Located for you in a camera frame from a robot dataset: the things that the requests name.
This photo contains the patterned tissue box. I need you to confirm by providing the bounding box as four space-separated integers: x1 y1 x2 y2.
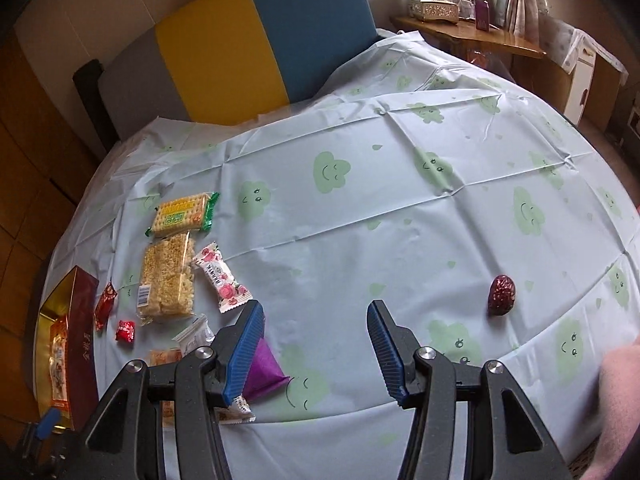
404 0 460 25

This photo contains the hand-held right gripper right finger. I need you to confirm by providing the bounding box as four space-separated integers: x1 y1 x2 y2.
367 301 573 480

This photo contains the green yellow cracker packet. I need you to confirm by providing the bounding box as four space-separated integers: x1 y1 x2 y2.
145 191 221 238

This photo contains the red gift box gold inside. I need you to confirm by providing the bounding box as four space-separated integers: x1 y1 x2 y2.
32 266 101 433

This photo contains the pale green cloud-print tablecloth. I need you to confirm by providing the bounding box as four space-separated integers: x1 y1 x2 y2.
40 27 640 480

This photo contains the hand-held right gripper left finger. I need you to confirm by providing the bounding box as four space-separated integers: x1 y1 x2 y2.
65 301 266 480

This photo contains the dried red date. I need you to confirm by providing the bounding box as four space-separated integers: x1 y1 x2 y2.
487 274 516 317

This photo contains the wooden side table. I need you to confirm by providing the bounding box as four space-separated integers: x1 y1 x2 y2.
390 14 548 61

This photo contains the white rose-print candy packet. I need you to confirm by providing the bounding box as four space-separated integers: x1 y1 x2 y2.
192 241 251 315

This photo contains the patterned cloth cover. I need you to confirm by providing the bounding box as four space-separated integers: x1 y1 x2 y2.
542 14 628 81

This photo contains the long red candy packet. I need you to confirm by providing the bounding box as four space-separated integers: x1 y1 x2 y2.
93 281 118 333

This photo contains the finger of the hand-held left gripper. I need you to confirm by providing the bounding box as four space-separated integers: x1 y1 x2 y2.
17 407 66 456

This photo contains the purple snack packet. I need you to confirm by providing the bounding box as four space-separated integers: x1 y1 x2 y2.
242 336 292 403

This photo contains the white and brown cardboard box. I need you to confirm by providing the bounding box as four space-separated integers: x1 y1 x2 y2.
562 50 628 128

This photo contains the clear rice crispy bar packet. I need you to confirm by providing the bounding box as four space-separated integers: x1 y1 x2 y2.
135 232 197 326

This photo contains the white red-print snack packet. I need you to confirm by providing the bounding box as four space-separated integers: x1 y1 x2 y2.
215 394 256 423

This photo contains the grey yellow blue chair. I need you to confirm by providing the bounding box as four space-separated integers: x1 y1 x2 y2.
72 0 378 153

